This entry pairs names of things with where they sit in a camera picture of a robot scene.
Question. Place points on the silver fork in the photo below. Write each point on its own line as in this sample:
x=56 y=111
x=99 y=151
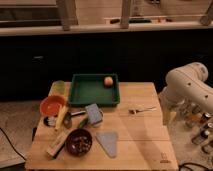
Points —
x=134 y=111

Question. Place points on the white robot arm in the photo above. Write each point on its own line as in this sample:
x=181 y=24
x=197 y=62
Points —
x=186 y=83

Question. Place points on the peach fruit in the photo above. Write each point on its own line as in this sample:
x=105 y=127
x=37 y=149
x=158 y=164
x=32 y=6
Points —
x=108 y=81

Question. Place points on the green plastic tray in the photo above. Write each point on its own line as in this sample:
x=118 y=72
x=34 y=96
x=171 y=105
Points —
x=89 y=88

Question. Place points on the grey sponge block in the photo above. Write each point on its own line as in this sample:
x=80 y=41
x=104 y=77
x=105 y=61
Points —
x=94 y=114

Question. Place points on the green vegetable toy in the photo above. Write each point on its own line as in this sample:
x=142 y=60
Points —
x=83 y=123

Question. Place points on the yellow banana toy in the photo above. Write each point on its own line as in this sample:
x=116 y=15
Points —
x=62 y=112

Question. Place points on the metal spoon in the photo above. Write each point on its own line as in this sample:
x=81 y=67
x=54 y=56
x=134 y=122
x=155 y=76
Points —
x=68 y=118

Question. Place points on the grey triangular cloth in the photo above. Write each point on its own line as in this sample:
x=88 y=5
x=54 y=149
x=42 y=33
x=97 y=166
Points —
x=108 y=141

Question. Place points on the orange plastic bowl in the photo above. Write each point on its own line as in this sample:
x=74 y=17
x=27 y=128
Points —
x=50 y=105

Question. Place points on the dark bowl with food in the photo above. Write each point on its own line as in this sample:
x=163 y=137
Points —
x=78 y=142

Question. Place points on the wooden block brush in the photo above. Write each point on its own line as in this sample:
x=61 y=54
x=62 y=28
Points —
x=56 y=144

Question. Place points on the small black white object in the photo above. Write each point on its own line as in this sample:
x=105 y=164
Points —
x=49 y=121

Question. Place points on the spice bottle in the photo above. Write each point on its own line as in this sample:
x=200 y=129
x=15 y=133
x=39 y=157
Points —
x=201 y=137

